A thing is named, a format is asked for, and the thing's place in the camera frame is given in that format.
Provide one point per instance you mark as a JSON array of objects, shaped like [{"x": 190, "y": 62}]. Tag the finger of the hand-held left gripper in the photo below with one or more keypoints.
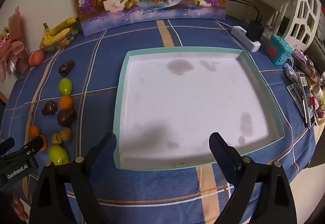
[
  {"x": 33, "y": 145},
  {"x": 7, "y": 146}
]

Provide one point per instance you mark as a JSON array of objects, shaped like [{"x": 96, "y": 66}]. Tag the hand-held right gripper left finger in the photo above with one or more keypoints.
[{"x": 108, "y": 143}]

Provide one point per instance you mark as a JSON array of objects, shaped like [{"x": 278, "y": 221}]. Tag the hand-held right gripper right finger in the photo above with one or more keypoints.
[{"x": 217, "y": 146}]

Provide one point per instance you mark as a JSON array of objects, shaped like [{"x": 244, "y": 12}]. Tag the orange tangerine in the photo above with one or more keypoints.
[
  {"x": 66, "y": 102},
  {"x": 34, "y": 132},
  {"x": 44, "y": 144}
]

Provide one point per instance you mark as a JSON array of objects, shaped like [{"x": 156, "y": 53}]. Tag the small yellow apricot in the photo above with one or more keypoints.
[
  {"x": 56, "y": 138},
  {"x": 66, "y": 133}
]

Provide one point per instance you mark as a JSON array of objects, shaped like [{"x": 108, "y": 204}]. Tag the white tray with green rim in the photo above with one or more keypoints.
[{"x": 193, "y": 109}]

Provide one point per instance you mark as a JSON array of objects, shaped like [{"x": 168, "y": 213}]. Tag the person's left hand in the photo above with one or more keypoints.
[{"x": 20, "y": 210}]

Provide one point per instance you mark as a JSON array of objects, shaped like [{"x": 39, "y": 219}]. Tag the green mango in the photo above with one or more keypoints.
[
  {"x": 65, "y": 86},
  {"x": 58, "y": 155}
]

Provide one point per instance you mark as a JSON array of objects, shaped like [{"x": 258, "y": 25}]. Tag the brown wrinkled nut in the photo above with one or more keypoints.
[
  {"x": 49, "y": 108},
  {"x": 66, "y": 117}
]

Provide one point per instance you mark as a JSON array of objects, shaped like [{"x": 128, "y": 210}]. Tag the blue plaid tablecloth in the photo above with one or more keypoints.
[{"x": 157, "y": 196}]

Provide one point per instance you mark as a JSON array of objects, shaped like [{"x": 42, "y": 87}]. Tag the elongated brown date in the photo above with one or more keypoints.
[{"x": 66, "y": 67}]

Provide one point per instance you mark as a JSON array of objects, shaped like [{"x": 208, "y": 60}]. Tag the red peach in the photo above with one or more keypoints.
[{"x": 36, "y": 57}]

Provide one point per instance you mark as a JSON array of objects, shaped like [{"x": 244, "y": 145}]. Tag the grey remote control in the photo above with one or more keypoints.
[{"x": 296, "y": 99}]

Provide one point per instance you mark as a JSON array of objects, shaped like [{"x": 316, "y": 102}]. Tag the pink wrapped bouquet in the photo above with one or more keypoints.
[{"x": 11, "y": 53}]

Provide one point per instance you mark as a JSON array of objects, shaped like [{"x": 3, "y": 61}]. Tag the white handheld device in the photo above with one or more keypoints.
[{"x": 290, "y": 72}]

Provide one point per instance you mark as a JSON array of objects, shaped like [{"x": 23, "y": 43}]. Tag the clear glass bowl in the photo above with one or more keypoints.
[{"x": 64, "y": 42}]

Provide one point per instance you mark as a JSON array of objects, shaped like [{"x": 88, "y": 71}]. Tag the white power strip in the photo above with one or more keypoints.
[{"x": 243, "y": 37}]

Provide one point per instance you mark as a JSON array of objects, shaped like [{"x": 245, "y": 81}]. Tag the teal plastic box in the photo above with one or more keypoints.
[{"x": 278, "y": 50}]

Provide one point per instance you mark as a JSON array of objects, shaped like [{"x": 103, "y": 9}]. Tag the small white bottle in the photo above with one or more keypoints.
[{"x": 318, "y": 91}]

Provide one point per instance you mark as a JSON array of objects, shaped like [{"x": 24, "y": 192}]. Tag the yellow banana bunch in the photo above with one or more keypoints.
[{"x": 59, "y": 31}]

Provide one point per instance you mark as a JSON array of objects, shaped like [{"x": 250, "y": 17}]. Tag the black charger plug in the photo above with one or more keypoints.
[{"x": 254, "y": 31}]

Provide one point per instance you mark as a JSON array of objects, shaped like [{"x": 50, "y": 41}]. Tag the white lattice panel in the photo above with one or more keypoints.
[{"x": 304, "y": 10}]

